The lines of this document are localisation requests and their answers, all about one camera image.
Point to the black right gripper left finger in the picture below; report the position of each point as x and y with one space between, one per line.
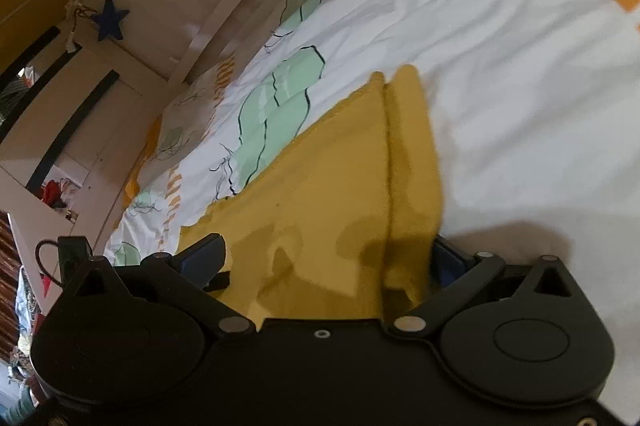
183 278

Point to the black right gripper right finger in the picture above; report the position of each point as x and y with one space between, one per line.
482 295

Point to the mustard yellow knit garment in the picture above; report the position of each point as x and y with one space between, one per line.
342 222

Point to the dark blue star decoration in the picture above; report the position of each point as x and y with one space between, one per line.
108 21

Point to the white leaf-print bed sheet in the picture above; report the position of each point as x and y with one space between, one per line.
533 107

